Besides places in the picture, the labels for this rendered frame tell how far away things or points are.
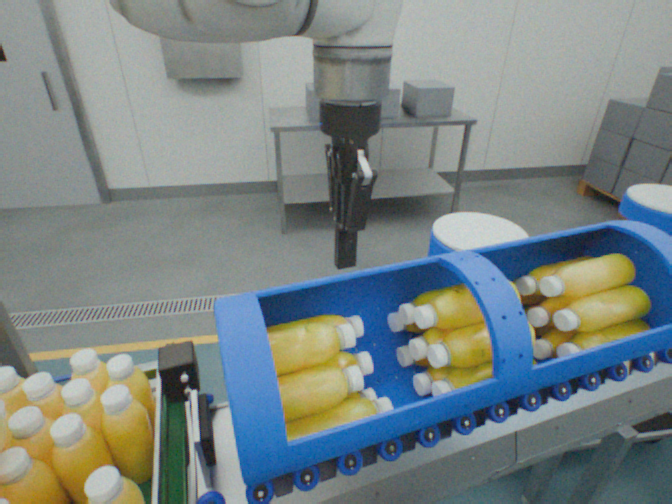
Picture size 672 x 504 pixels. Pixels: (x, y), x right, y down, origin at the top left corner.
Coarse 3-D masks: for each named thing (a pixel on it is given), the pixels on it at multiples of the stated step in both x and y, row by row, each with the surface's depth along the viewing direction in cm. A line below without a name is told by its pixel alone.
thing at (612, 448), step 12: (624, 432) 108; (636, 432) 108; (600, 444) 115; (612, 444) 111; (624, 444) 109; (600, 456) 116; (612, 456) 112; (588, 468) 120; (600, 468) 116; (612, 468) 115; (588, 480) 121; (600, 480) 117; (576, 492) 126; (588, 492) 122; (600, 492) 122
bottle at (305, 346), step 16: (272, 336) 62; (288, 336) 62; (304, 336) 62; (320, 336) 62; (336, 336) 64; (272, 352) 60; (288, 352) 60; (304, 352) 61; (320, 352) 62; (336, 352) 64; (288, 368) 61; (304, 368) 63
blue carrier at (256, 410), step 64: (448, 256) 73; (512, 256) 91; (576, 256) 99; (640, 256) 84; (256, 320) 57; (384, 320) 86; (512, 320) 63; (256, 384) 52; (384, 384) 81; (512, 384) 65; (256, 448) 52; (320, 448) 56
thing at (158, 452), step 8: (160, 384) 78; (160, 392) 77; (160, 400) 75; (160, 408) 74; (160, 416) 73; (160, 424) 71; (160, 432) 70; (160, 440) 69; (160, 448) 68; (160, 456) 67; (160, 464) 66; (160, 472) 65; (160, 480) 64; (152, 488) 61; (160, 488) 63; (152, 496) 60; (160, 496) 62
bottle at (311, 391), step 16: (320, 368) 62; (336, 368) 63; (288, 384) 59; (304, 384) 60; (320, 384) 60; (336, 384) 61; (352, 384) 63; (288, 400) 58; (304, 400) 59; (320, 400) 59; (336, 400) 61; (288, 416) 58; (304, 416) 60
